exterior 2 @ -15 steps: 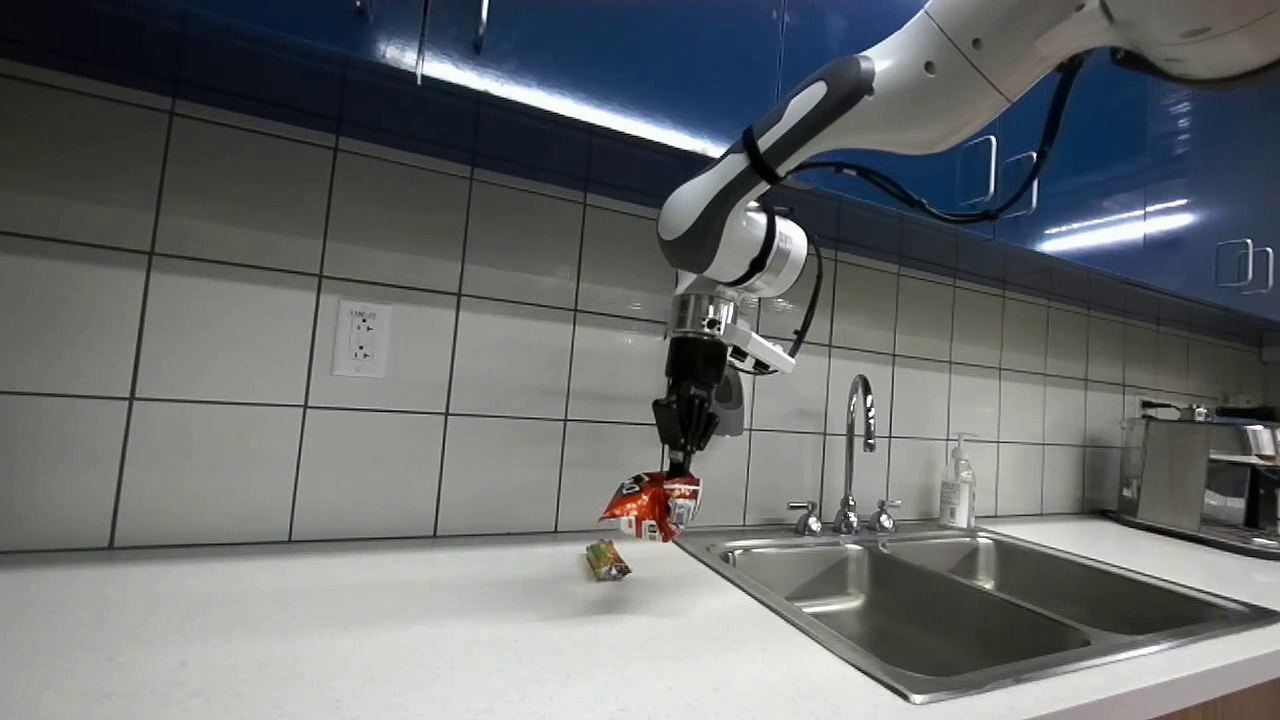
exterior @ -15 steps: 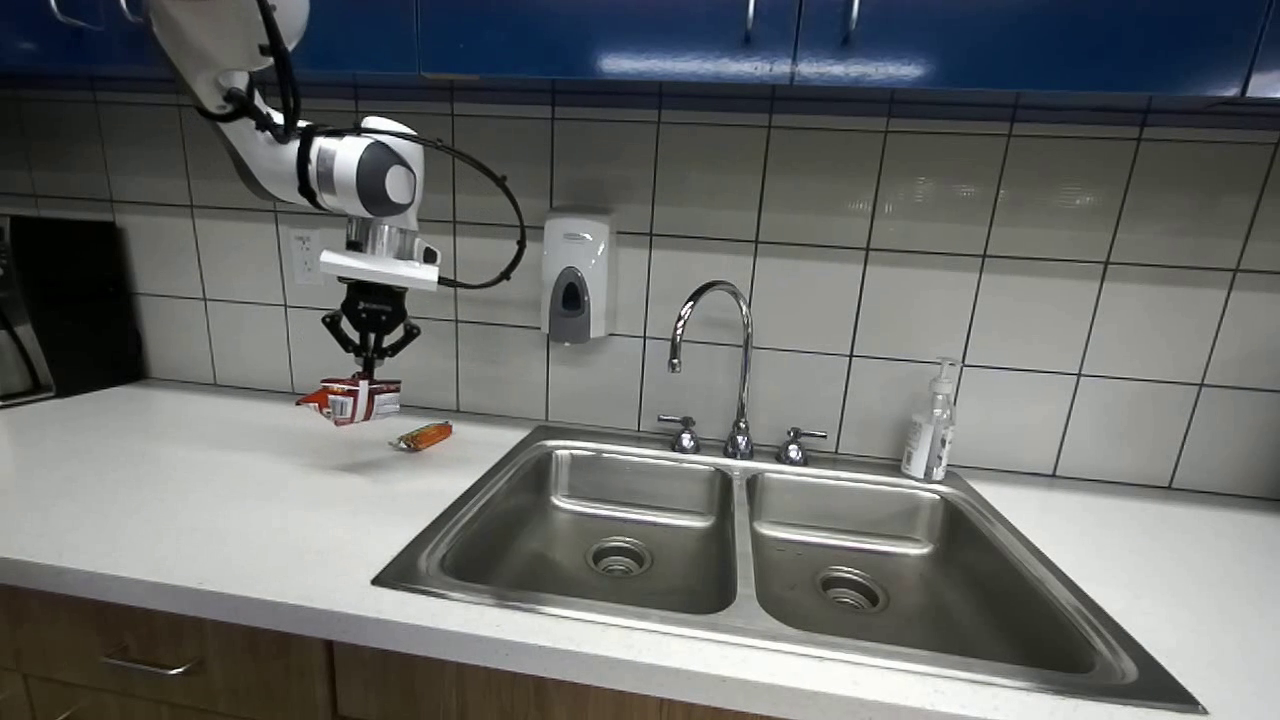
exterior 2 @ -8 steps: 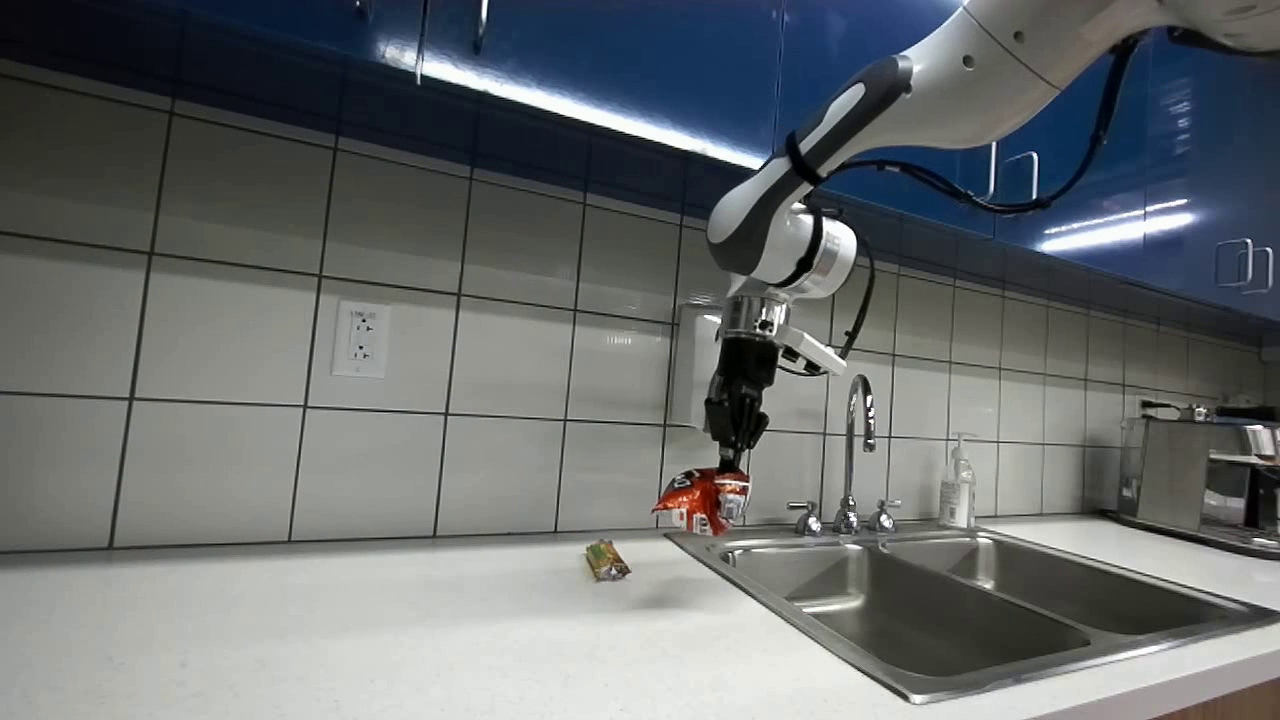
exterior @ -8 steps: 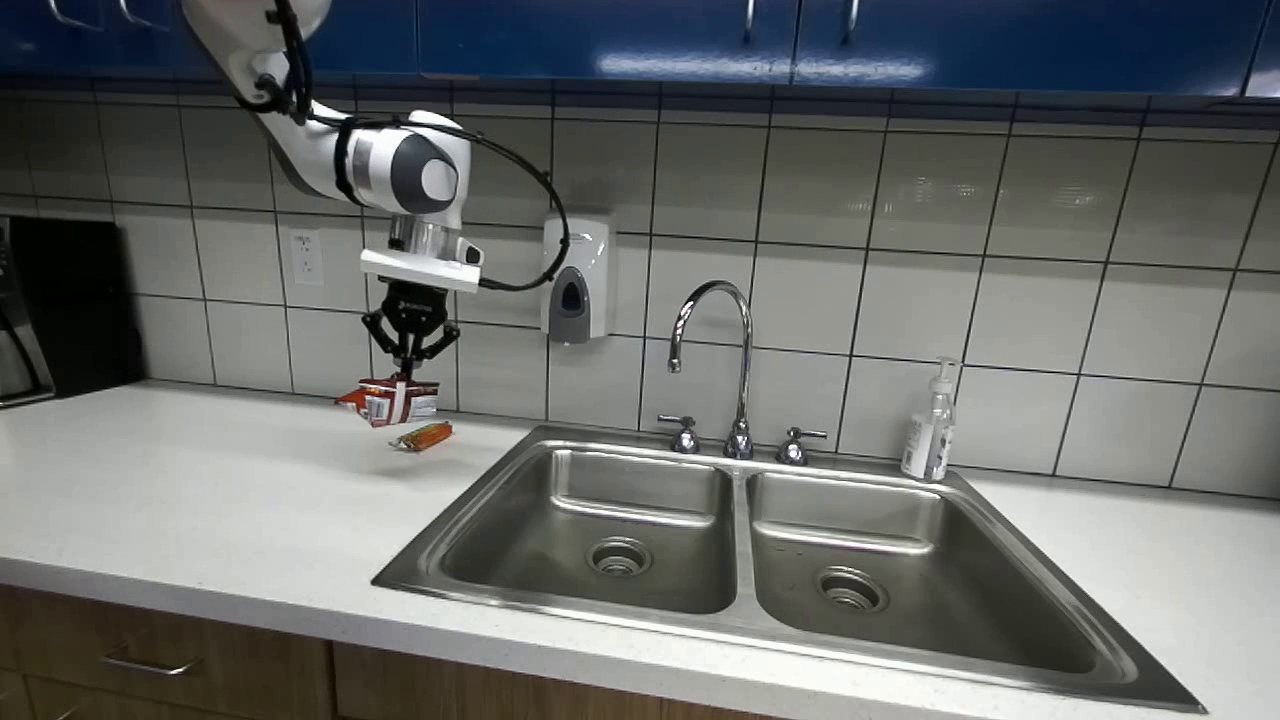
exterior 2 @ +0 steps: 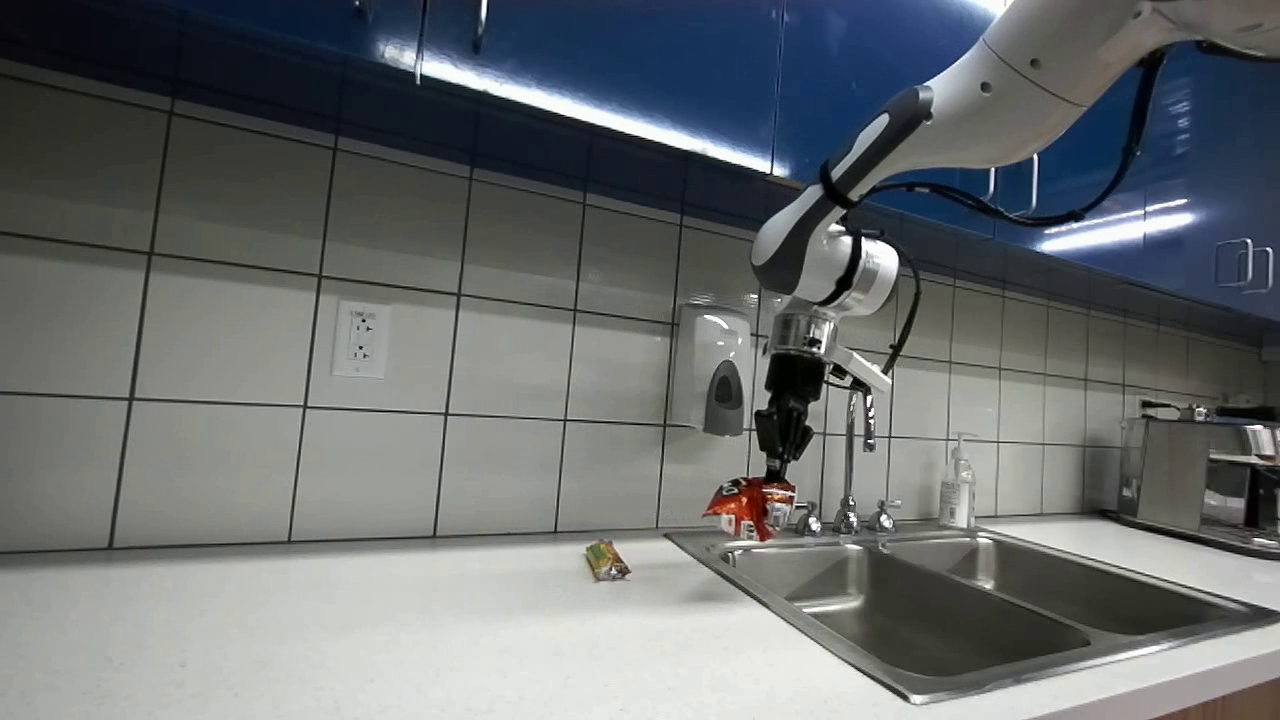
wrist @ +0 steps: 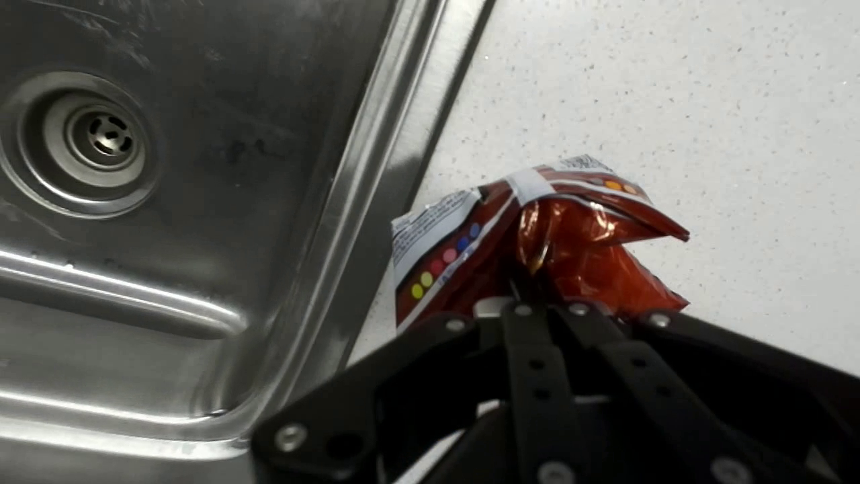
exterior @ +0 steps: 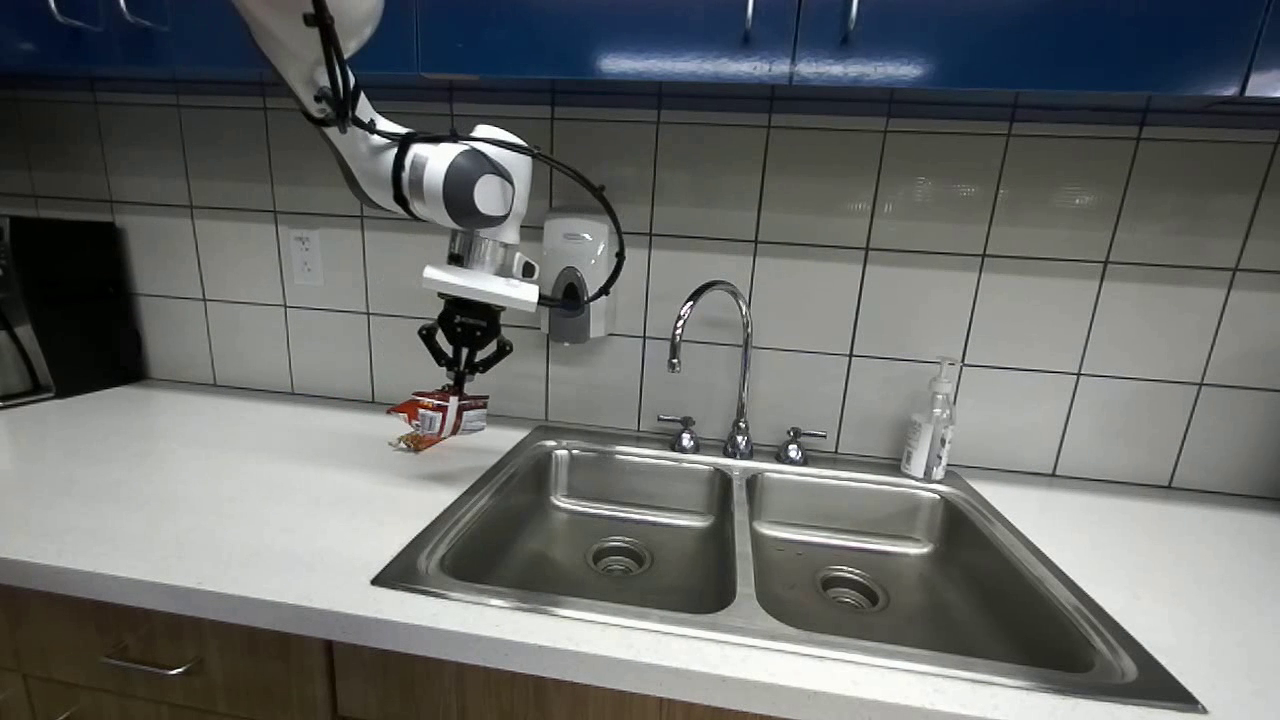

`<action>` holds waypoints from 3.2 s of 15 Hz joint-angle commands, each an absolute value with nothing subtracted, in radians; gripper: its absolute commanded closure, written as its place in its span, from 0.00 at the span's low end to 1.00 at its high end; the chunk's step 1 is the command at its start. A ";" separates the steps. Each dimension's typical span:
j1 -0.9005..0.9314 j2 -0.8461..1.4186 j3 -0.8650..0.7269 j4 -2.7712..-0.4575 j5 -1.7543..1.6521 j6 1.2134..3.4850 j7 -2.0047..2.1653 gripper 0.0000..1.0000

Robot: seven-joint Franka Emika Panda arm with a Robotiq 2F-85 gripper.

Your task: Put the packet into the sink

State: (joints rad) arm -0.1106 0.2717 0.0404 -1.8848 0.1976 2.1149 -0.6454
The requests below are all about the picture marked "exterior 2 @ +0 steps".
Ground clear pump soap bottle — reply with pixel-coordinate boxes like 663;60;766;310
937;433;981;531

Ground small orange yellow snack packet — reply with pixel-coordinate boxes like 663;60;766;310
578;535;633;584

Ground wooden base cabinet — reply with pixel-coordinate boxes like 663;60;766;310
1157;677;1280;720

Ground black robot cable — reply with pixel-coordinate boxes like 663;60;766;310
872;49;1173;380

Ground blue glossy wall cabinets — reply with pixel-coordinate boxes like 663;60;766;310
0;0;1280;327

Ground white wall soap dispenser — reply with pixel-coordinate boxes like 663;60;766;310
666;305;755;441

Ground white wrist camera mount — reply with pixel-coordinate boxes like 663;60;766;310
812;345;899;402

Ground white wall power outlet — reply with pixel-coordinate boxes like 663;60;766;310
330;301;393;384

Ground stainless steel double sink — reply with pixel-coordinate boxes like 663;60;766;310
663;522;1280;709

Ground stainless steel countertop appliance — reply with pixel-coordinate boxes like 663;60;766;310
1115;397;1280;561

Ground red chip packet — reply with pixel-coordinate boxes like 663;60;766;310
698;474;800;543

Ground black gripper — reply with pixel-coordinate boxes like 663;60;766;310
750;349;827;489

